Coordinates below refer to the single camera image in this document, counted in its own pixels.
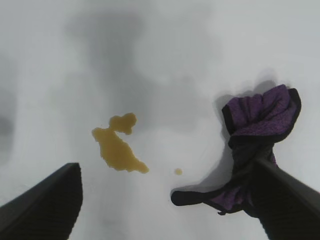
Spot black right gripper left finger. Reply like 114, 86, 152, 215
0, 162, 84, 240

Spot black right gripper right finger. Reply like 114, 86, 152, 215
246, 159, 320, 240

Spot purple and black cloth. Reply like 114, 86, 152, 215
170, 83, 303, 217

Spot brown spilled liquid puddle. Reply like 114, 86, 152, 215
91, 112, 150, 174

